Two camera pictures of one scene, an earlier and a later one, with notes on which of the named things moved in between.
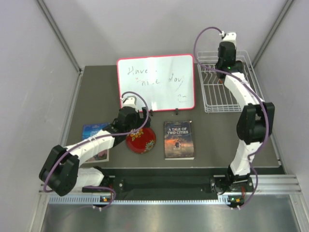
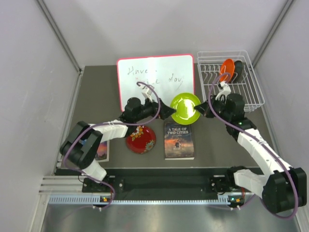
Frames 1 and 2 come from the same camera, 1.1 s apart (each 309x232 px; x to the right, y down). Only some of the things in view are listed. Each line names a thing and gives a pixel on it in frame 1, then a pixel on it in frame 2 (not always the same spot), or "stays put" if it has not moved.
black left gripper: [141, 121] to [165, 111]
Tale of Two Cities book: [178, 144] stays put
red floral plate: [141, 141] stays put
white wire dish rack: [217, 97] stays put
